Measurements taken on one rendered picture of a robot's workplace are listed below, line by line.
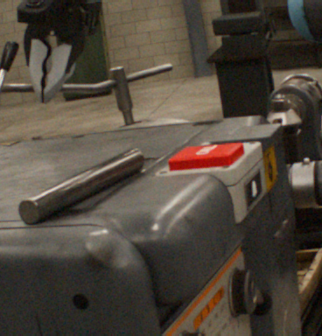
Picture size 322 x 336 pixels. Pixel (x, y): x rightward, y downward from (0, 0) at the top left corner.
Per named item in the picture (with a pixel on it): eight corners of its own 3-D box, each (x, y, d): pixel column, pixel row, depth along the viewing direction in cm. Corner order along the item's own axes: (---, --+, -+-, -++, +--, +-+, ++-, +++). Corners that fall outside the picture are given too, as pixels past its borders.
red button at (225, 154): (232, 175, 95) (229, 153, 94) (170, 180, 97) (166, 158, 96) (246, 162, 100) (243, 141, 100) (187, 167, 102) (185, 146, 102)
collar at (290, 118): (297, 127, 200) (296, 112, 200) (261, 130, 203) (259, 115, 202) (304, 121, 207) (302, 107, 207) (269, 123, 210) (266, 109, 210)
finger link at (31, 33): (52, 68, 137) (63, 10, 135) (47, 70, 136) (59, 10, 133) (23, 64, 138) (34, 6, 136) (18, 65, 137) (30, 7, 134)
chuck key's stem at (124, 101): (136, 143, 151) (117, 66, 149) (145, 142, 149) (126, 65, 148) (124, 147, 149) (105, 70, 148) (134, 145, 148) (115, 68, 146)
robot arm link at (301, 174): (316, 211, 161) (311, 162, 160) (290, 214, 163) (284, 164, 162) (322, 200, 168) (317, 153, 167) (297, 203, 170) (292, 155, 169)
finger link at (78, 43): (80, 74, 136) (91, 13, 134) (75, 76, 135) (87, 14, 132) (49, 68, 137) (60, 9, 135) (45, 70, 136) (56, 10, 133)
